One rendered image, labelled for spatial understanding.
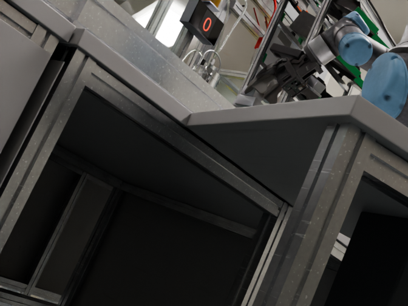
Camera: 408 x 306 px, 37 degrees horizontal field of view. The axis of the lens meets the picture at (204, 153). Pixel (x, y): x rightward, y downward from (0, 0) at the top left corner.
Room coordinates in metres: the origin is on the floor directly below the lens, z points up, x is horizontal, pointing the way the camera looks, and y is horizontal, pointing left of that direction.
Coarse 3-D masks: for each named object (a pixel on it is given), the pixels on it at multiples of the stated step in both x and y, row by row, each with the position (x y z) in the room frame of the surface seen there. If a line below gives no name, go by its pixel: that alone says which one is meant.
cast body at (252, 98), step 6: (252, 90) 1.63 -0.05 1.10; (240, 96) 1.65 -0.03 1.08; (246, 96) 1.63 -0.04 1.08; (252, 96) 1.62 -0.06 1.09; (258, 96) 1.63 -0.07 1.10; (234, 102) 1.68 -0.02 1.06; (240, 102) 1.64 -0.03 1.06; (246, 102) 1.63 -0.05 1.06; (252, 102) 1.61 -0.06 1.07; (258, 102) 1.62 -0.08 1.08
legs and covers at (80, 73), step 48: (48, 96) 0.94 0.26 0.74; (96, 96) 1.02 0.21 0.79; (48, 144) 0.96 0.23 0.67; (192, 144) 1.18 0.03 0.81; (0, 192) 0.94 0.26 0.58; (144, 192) 2.79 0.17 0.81; (240, 192) 1.35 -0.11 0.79; (0, 240) 0.96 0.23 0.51; (96, 240) 2.90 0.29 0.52; (144, 240) 2.77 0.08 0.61; (192, 240) 2.60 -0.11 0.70; (240, 240) 2.45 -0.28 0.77; (96, 288) 2.87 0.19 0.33; (144, 288) 2.69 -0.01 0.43; (192, 288) 2.53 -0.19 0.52; (240, 288) 1.49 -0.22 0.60
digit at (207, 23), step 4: (208, 12) 1.56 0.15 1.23; (204, 16) 1.55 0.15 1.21; (208, 16) 1.56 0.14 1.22; (212, 16) 1.57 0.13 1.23; (204, 20) 1.56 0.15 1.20; (208, 20) 1.57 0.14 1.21; (212, 20) 1.58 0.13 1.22; (200, 24) 1.55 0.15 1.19; (204, 24) 1.56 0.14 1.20; (208, 24) 1.57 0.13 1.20; (212, 24) 1.58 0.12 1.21; (200, 28) 1.56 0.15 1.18; (204, 28) 1.57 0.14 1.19; (208, 28) 1.58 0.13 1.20; (204, 32) 1.57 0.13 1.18; (208, 32) 1.58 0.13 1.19
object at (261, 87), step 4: (264, 76) 1.59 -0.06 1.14; (268, 76) 1.59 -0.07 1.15; (272, 76) 1.59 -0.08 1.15; (252, 80) 1.61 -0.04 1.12; (256, 80) 1.60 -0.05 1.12; (260, 80) 1.60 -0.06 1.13; (264, 80) 1.60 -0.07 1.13; (268, 80) 1.59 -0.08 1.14; (272, 80) 1.58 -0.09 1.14; (252, 84) 1.61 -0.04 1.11; (256, 84) 1.60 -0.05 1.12; (260, 84) 1.60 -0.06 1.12; (264, 84) 1.59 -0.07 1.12; (248, 88) 1.62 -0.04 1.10; (252, 88) 1.62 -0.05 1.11; (256, 88) 1.60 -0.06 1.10; (260, 88) 1.59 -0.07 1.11; (264, 88) 1.59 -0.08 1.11; (260, 92) 1.59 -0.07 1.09; (264, 92) 1.58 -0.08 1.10
